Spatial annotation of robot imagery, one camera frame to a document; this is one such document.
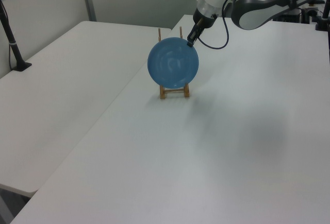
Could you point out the wooden plate rack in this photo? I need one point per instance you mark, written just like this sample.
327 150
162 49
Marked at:
162 94

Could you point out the blue round plate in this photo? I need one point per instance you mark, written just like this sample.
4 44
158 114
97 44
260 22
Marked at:
172 63

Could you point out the black pole stand, white band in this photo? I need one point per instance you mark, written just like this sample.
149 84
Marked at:
11 43

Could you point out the black clamp pole stand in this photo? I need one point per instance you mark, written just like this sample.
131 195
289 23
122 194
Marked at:
323 19

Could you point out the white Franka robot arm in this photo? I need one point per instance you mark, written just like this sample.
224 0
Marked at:
257 15

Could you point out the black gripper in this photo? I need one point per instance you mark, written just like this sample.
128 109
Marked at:
203 19

